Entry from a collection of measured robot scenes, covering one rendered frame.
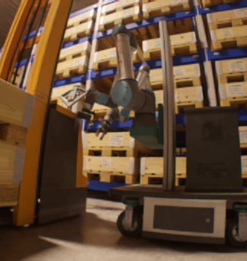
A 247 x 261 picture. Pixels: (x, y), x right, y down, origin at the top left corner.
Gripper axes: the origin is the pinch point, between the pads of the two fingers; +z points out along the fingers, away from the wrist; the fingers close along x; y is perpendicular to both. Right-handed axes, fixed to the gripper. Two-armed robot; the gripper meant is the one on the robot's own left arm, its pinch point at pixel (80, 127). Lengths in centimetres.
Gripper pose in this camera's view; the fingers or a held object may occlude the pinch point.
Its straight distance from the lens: 155.4
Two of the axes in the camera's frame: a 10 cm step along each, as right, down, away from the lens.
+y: -7.8, -3.2, 5.4
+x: -5.2, -1.3, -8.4
